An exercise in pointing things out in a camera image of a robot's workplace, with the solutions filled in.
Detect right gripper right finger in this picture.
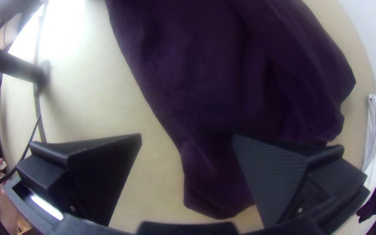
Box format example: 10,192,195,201
232,134,370,229

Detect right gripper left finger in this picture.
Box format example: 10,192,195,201
15,133,142,226

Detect black t-shirt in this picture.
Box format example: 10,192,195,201
104,0,357,220

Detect black cable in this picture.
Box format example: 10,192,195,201
0,114,44,190

